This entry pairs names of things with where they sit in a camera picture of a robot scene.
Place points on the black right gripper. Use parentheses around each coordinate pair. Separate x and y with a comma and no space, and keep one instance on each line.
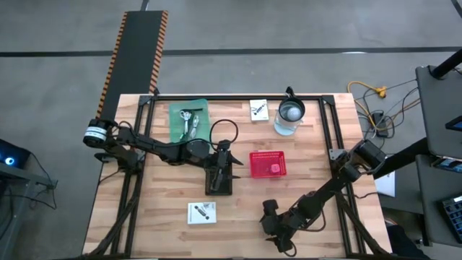
(279,224)

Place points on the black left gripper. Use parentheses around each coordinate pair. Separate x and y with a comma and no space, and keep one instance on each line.
(220,169)

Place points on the pink wall charger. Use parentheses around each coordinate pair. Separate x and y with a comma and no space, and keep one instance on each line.
(275,169)

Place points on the small white product box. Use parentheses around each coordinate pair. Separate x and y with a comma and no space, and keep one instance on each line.
(259,116)

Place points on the large white product box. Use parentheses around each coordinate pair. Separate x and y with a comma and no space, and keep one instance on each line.
(196,216)

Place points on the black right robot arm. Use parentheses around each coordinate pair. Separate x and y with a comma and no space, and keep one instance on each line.
(335,184)

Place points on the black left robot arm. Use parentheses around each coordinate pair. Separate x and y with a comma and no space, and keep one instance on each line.
(159,148)

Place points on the black slotted plastic basket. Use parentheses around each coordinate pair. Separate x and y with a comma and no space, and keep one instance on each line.
(227,189)

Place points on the red slotted plastic basket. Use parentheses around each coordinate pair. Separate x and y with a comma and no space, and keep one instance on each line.
(260,166)

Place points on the clear jar with black rim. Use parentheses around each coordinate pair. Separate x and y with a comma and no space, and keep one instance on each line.
(292,112)

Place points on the white paper sheet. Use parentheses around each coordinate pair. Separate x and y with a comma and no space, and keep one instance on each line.
(386,184)

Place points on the dark seat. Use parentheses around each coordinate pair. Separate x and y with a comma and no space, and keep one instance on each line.
(404,245)

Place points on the black diagonal bar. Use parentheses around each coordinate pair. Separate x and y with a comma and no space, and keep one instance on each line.
(400,160)

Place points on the hazard striped floor mat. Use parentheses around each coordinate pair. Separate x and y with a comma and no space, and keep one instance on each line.
(137,54)

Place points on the black power brick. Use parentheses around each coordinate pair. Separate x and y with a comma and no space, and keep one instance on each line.
(379,122)

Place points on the dark grey desk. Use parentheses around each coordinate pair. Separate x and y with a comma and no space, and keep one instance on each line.
(429,202)
(440,108)

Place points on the colourful keyboard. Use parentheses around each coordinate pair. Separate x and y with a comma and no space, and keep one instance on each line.
(454,216)

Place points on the phone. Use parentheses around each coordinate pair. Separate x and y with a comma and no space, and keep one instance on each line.
(451,165)

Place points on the grey metal stand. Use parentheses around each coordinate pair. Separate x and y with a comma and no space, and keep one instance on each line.
(21,177)

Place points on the tablet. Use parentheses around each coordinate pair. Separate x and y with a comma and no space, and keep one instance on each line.
(455,124)

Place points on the blue lit computer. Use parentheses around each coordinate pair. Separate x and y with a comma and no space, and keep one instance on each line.
(14,155)

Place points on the black pole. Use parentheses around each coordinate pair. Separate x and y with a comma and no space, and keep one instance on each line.
(447,65)

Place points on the black metal table frame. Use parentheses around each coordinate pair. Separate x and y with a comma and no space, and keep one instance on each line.
(234,97)

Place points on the silver metal bracket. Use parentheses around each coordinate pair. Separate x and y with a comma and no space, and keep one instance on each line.
(334,154)

